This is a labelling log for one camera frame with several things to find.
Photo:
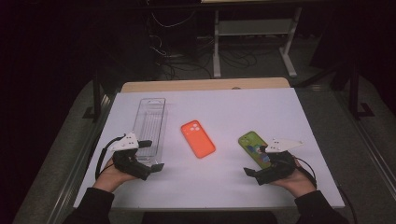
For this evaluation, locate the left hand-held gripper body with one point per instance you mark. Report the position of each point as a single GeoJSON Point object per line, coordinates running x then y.
{"type": "Point", "coordinates": [126, 144]}

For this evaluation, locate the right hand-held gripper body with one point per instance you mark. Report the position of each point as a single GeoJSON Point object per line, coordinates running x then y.
{"type": "Point", "coordinates": [281, 165]}

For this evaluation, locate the green phone case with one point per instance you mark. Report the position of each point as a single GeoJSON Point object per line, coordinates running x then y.
{"type": "Point", "coordinates": [250, 144]}

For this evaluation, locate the clear plastic tray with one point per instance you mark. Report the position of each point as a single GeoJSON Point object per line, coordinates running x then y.
{"type": "Point", "coordinates": [151, 124]}

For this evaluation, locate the orange phone case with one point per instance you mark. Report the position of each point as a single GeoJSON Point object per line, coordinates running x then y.
{"type": "Point", "coordinates": [198, 140]}

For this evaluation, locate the person's right hand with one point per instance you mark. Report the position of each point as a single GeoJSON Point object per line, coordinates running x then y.
{"type": "Point", "coordinates": [299, 183]}

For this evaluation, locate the person's left hand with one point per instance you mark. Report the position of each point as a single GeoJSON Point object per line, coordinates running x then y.
{"type": "Point", "coordinates": [110, 179]}

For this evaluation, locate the black metal stand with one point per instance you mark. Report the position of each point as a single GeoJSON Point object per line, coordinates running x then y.
{"type": "Point", "coordinates": [353, 90]}
{"type": "Point", "coordinates": [97, 99]}

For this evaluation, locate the light wooden table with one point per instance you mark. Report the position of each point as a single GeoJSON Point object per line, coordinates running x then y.
{"type": "Point", "coordinates": [202, 84]}

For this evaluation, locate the grey metal rail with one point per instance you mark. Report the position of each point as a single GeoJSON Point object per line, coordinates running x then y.
{"type": "Point", "coordinates": [370, 149]}
{"type": "Point", "coordinates": [76, 174]}

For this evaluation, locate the white metal desk frame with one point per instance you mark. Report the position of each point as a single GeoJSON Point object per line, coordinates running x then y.
{"type": "Point", "coordinates": [249, 27]}

